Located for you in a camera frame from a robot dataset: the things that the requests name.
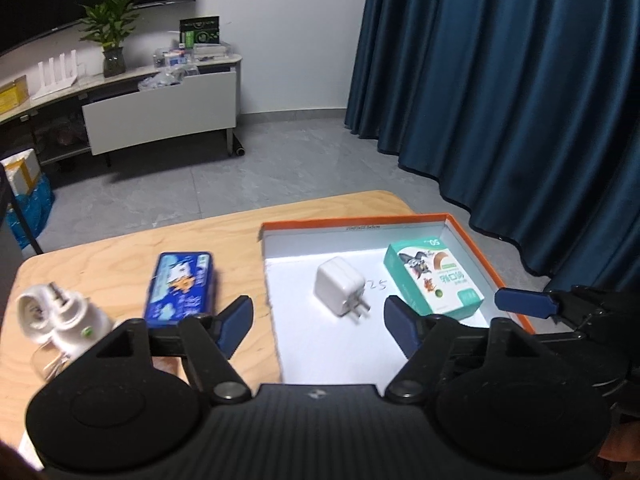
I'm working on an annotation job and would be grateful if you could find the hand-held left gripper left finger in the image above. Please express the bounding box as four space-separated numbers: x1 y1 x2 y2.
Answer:
95 296 255 406

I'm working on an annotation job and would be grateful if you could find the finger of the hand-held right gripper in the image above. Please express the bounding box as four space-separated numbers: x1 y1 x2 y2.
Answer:
494 286 587 319

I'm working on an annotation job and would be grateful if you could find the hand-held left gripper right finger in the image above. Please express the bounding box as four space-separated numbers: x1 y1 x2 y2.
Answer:
383 295 544 405

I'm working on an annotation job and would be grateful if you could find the orange-rimmed white cardboard box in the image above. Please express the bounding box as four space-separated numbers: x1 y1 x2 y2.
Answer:
258 212 551 386

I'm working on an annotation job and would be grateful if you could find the green bandage box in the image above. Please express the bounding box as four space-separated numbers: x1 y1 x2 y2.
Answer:
383 236 485 320

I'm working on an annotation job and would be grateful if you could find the blue cartoon tin case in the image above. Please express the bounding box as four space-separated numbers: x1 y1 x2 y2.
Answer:
143 251 217 331

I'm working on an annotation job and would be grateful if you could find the white power adapter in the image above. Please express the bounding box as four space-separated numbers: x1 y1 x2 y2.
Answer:
313 257 372 323

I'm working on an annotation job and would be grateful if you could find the white mosquito repellent vaporizer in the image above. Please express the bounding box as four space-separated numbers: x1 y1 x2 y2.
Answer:
16 282 123 383

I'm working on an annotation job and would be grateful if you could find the dark blue curtain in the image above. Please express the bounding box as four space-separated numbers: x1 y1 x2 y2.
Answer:
345 0 640 293

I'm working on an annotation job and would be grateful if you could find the white and black TV cabinet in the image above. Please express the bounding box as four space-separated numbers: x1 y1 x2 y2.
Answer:
0 52 246 171

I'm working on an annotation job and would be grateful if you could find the blue plastic bag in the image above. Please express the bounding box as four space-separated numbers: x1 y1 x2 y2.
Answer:
5 175 56 251

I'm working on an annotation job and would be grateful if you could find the brown bundle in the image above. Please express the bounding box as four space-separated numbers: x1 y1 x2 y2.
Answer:
50 120 87 147

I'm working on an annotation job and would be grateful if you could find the clear crumpled plastic bag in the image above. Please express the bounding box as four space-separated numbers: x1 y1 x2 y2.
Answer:
137 67 201 92

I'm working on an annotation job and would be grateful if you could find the white foam box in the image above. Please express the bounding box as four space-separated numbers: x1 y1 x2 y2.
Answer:
0 147 43 196

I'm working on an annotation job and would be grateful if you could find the small boxes clutter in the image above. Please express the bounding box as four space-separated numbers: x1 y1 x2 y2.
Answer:
152 46 193 68

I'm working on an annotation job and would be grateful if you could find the black and green box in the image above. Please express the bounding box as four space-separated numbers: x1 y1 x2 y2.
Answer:
179 14 222 51

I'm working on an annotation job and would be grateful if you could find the white router with antennas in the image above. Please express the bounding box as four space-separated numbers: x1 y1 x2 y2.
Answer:
31 49 81 101

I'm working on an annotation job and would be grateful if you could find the yellow cardboard box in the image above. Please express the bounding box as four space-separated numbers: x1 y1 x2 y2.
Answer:
0 75 30 113

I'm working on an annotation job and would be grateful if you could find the potted green plant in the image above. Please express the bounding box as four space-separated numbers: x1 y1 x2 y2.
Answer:
77 0 156 78

